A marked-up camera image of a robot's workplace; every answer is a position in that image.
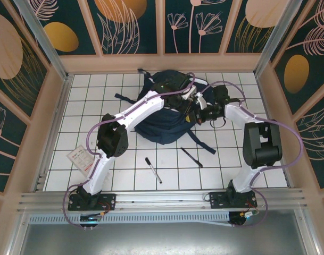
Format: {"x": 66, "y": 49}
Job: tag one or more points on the aluminium frame post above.
{"x": 42, "y": 40}
{"x": 277, "y": 40}

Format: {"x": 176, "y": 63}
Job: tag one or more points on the grey metal panel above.
{"x": 161, "y": 241}

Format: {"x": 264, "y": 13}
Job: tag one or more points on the black pen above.
{"x": 191, "y": 156}

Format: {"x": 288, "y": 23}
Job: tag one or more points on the long aluminium mounting rail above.
{"x": 161, "y": 197}

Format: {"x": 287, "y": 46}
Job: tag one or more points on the white printed booklet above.
{"x": 78, "y": 159}

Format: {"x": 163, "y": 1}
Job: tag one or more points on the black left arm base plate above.
{"x": 108, "y": 202}

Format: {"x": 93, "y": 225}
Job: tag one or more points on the black and white marker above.
{"x": 152, "y": 168}

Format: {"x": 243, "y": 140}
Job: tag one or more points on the aluminium side rail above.
{"x": 61, "y": 101}

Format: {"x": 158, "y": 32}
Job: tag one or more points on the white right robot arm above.
{"x": 260, "y": 143}

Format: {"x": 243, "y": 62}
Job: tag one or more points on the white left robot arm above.
{"x": 140, "y": 111}

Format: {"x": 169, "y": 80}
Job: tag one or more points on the navy blue backpack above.
{"x": 161, "y": 127}

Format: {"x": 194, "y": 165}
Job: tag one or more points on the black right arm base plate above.
{"x": 217, "y": 200}

